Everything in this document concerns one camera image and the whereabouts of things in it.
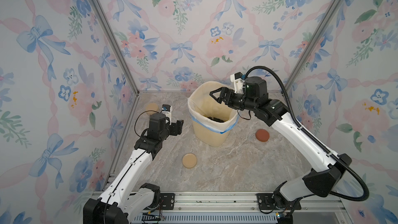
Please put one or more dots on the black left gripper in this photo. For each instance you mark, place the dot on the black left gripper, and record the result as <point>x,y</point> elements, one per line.
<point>176,127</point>

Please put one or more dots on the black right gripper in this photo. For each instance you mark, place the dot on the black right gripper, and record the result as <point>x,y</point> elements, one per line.
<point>224,94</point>

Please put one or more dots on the glass jar light wood lid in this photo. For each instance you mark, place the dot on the glass jar light wood lid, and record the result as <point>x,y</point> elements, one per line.
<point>151,109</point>

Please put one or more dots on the tan jar lid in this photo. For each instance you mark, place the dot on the tan jar lid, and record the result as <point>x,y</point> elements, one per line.
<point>189,160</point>

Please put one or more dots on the red jar lid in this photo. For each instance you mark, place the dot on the red jar lid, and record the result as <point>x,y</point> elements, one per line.
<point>262,135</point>

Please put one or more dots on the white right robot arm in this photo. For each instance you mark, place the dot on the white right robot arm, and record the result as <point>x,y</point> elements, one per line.
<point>321,180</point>

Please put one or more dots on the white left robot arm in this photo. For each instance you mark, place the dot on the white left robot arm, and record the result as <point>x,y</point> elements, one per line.
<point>130,174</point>

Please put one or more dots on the translucent bin liner blue band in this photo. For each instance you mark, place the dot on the translucent bin liner blue band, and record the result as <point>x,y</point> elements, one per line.
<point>204,110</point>

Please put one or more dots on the cream ribbed trash bin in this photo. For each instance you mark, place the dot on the cream ribbed trash bin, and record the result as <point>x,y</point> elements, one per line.
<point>211,136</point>

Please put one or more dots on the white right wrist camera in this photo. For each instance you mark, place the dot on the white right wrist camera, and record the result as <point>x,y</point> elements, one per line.
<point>238,82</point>

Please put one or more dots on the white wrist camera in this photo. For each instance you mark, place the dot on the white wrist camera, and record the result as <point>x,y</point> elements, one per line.
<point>167,111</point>
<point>238,82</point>

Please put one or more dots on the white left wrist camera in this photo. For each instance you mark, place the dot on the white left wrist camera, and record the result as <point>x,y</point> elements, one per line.
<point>167,111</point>

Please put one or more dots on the aluminium mounting rail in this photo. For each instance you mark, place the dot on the aluminium mounting rail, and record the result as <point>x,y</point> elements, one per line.
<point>213,208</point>

